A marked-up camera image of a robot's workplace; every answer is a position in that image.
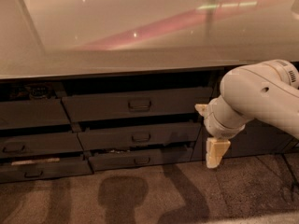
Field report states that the dark round item in drawer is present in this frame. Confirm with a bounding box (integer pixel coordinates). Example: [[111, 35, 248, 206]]
[[30, 86, 50, 99]]

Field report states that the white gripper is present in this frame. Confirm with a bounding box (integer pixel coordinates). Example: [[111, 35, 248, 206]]
[[195, 97, 245, 169]]

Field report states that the dark grey drawer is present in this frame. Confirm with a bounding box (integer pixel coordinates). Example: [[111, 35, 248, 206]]
[[89, 147, 192, 171], [0, 99, 69, 130], [78, 122, 200, 150], [62, 87, 212, 122], [0, 133, 82, 159], [0, 157, 93, 183]]

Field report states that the dark grey cabinet door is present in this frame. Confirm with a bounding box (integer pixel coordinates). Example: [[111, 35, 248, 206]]
[[191, 66, 299, 161]]

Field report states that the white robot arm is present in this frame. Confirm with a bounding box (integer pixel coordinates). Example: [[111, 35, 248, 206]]
[[195, 60, 299, 169]]

